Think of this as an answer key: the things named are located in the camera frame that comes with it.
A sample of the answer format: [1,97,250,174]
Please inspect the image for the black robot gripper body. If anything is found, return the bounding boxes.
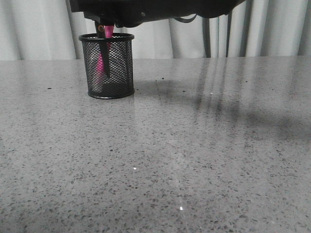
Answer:
[70,0,243,27]

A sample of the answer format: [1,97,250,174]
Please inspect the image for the pink marker pen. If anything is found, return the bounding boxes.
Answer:
[95,21,114,92]

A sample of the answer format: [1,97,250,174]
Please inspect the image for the grey orange handled scissors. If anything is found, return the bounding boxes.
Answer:
[95,21,110,78]

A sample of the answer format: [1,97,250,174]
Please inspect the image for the grey curtain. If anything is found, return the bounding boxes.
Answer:
[0,0,311,60]

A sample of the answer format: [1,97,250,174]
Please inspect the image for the black mesh pen holder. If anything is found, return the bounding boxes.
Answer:
[79,33,134,99]

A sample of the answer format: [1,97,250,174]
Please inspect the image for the black cable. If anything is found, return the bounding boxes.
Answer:
[173,13,198,24]

